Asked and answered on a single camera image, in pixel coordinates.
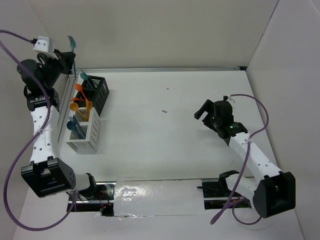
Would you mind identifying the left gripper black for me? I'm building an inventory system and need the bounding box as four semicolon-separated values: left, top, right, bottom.
40;49;76;89

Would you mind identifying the teal fork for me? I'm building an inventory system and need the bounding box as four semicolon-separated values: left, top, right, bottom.
67;35;77;80

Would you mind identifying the teal spoon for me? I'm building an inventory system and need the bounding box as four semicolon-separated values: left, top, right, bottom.
80;69;95;89

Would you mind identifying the yellow spoon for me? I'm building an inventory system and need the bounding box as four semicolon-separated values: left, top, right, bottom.
69;102;87;121

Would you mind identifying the yellow fork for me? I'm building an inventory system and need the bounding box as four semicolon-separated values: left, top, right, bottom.
85;100;93;121

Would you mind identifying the dark blue fork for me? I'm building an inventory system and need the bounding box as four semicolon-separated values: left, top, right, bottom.
68;116;85;139

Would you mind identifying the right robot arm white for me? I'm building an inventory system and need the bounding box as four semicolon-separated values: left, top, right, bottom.
194;96;296;219

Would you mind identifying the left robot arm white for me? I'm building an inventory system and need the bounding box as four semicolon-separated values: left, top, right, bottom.
16;50;99;200

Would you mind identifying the black utensil caddy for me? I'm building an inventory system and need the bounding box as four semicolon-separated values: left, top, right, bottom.
77;75;110;116

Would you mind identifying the white utensil caddy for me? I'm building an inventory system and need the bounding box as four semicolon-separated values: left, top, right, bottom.
65;107;101;154

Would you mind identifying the white foil panel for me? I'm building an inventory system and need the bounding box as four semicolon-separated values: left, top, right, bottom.
113;179;205;217

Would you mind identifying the aluminium frame rail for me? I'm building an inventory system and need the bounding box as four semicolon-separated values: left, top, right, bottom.
82;66;248;74

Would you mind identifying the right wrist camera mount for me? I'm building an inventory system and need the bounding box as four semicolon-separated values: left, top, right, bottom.
223;95;235;103

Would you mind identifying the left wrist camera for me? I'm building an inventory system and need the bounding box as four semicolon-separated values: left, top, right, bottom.
33;36;54;53

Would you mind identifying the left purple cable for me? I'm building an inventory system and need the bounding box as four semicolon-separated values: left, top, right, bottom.
0;29;78;231

